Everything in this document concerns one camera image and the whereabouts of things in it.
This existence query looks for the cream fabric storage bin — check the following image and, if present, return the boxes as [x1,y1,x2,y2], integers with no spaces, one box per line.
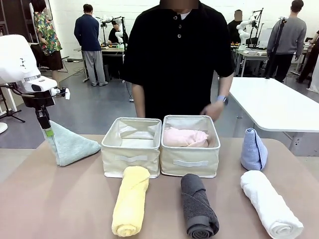
[101,117,163,179]
[160,115,221,179]

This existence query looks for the white towel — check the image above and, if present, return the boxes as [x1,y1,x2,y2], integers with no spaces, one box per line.
[240,170,305,238]

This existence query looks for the lilac band wristwatch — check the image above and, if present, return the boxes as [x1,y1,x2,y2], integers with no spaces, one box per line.
[215,94,229,106]

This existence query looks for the person in black polo shirt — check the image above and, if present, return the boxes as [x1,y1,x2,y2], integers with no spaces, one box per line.
[121,0,235,118]

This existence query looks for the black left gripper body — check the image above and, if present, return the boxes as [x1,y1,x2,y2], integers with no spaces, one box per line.
[21,91,56,118]

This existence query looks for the yellow towel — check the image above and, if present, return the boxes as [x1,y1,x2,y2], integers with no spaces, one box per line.
[111,166,151,237]

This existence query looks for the person in grey sweater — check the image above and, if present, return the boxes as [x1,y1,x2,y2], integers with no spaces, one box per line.
[264,0,307,83]

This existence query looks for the person in floral shirt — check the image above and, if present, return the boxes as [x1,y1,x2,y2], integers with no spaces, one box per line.
[30,0,64,87]

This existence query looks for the black tripod stand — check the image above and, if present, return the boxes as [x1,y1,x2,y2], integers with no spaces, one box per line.
[0,84,26,123]

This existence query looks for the teal triangle-folded towel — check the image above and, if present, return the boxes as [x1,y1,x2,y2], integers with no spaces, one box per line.
[47,119,102,167]

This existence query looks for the person's left hand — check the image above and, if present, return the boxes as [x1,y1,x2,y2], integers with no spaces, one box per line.
[200,101,225,123]

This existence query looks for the pink towel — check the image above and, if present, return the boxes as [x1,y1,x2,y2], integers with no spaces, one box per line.
[163,126,210,148]

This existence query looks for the light blue triangle-folded towel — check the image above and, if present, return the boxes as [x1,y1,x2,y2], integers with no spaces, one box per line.
[240,127,269,171]

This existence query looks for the person at room edge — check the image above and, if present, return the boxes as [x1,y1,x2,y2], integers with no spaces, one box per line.
[296,29,319,84]

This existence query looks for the person's right forearm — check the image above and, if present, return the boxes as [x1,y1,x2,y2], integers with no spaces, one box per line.
[132,83,147,118]

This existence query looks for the person in navy jacket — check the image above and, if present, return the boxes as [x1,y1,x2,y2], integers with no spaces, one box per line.
[74,3,109,87]

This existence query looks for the dark grey towel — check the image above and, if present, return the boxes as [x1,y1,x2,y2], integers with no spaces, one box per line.
[180,173,220,239]

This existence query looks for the white side table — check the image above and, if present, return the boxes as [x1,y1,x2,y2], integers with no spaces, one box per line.
[228,76,319,157]

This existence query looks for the seated person in black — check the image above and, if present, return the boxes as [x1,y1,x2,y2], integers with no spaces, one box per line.
[108,20,129,45]

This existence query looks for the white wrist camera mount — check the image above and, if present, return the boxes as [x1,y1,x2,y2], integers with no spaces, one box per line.
[24,76,70,101]

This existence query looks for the white background humanoid robot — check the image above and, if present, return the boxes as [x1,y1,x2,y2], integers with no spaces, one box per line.
[95,14,125,28]

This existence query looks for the tall black camera tripod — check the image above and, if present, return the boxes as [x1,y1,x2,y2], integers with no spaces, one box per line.
[264,16,289,80]

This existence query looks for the person's left forearm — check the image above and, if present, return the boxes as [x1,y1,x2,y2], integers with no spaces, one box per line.
[215,75,234,98]

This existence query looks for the background person in black shirt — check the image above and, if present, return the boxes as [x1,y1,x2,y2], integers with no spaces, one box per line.
[227,9,248,48]

